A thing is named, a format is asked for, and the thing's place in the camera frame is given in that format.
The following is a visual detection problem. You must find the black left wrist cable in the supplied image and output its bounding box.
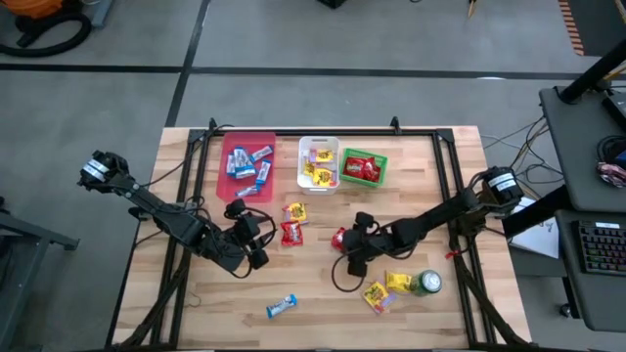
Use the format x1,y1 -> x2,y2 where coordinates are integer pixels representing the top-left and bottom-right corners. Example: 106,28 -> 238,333
243,206 -> 279,246

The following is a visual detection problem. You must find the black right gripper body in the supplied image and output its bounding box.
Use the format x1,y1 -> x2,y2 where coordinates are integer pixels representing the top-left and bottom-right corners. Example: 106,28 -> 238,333
341,212 -> 385,279

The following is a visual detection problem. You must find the black metal pole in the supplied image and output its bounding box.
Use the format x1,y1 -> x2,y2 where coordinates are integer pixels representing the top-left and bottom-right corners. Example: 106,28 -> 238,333
557,36 -> 626,105

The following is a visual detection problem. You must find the black desk leg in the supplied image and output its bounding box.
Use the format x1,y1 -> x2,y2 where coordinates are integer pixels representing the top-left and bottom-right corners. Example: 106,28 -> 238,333
501,184 -> 573,240

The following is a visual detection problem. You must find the green plastic mesh basket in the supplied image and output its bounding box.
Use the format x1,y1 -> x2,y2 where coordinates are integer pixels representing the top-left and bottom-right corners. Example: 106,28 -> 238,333
339,148 -> 390,190

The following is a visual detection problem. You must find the pink wrapper bundle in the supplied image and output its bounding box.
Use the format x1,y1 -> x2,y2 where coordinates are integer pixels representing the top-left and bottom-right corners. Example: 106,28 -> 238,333
595,160 -> 626,190

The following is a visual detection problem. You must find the white box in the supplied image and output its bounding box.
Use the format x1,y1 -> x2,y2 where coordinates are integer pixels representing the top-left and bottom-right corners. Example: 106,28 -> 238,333
508,198 -> 561,260

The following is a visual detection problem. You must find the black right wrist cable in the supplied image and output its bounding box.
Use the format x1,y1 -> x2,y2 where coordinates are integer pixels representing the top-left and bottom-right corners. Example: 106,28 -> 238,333
331,253 -> 366,293

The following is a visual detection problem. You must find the grey vacuum part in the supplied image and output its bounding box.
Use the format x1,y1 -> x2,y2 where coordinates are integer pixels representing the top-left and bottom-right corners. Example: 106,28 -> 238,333
90,0 -> 114,28

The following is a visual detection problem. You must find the black vacuum hose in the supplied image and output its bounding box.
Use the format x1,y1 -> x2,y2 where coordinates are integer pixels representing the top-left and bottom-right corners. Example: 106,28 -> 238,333
0,13 -> 93,59

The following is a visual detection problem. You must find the green drink can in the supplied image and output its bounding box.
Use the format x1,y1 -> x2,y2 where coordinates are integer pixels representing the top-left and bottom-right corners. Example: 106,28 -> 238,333
409,268 -> 444,298

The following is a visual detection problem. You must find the grey metal cart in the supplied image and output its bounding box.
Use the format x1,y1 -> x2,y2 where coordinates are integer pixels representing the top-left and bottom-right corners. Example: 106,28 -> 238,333
0,195 -> 81,352

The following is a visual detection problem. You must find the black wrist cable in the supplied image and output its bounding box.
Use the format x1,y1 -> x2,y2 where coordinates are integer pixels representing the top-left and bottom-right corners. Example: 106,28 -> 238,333
243,206 -> 279,246
331,253 -> 366,293

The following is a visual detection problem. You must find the black mat orange stripe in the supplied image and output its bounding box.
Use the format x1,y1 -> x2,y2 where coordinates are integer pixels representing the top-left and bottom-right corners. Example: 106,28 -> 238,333
557,0 -> 626,58

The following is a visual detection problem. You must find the black aluminium table frame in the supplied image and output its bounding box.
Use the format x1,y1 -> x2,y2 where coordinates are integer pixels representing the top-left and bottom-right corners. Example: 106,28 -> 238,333
105,116 -> 534,352

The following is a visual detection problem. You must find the black backlit keyboard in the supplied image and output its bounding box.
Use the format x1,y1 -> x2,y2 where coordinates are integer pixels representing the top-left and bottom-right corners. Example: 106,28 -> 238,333
575,219 -> 626,278

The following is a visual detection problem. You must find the grey desk top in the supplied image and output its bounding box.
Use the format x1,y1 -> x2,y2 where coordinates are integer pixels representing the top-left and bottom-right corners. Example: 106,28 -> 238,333
539,85 -> 626,214

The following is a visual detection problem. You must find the black desk device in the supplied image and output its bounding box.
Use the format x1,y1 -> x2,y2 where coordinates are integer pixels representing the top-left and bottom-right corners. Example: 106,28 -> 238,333
600,90 -> 626,132

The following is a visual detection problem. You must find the black coiled cable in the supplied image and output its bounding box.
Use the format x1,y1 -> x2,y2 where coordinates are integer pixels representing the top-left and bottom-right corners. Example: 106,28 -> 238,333
597,134 -> 626,165

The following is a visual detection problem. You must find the pink plastic bin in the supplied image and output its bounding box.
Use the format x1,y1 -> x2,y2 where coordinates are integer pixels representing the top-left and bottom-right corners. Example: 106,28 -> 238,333
216,131 -> 277,204

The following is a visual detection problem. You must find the white plastic bin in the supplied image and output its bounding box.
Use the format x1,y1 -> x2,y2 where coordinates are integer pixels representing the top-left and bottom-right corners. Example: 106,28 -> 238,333
296,135 -> 342,196

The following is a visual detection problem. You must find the orange shop vacuum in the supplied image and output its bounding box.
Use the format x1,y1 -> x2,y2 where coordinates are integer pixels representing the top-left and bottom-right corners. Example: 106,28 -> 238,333
13,0 -> 84,48

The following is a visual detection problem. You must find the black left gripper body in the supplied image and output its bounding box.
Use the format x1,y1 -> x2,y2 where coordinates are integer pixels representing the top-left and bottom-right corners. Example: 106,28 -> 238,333
227,198 -> 270,271

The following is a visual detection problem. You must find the grey keyboard desk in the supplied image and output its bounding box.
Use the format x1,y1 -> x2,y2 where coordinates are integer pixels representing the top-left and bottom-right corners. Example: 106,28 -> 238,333
555,208 -> 626,334

